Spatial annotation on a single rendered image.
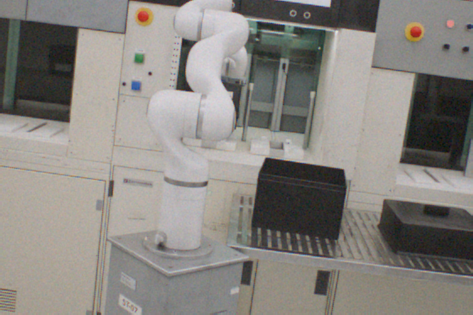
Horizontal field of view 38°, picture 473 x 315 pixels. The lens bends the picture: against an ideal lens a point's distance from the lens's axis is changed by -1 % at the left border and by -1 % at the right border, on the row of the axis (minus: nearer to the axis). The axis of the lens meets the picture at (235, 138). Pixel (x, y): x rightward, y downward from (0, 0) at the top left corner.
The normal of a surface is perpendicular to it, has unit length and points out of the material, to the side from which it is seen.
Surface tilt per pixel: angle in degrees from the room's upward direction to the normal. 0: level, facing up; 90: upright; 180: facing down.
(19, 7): 90
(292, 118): 90
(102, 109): 90
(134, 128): 90
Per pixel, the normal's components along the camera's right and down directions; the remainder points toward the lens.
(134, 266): -0.72, 0.03
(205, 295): 0.68, 0.22
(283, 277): -0.03, 0.17
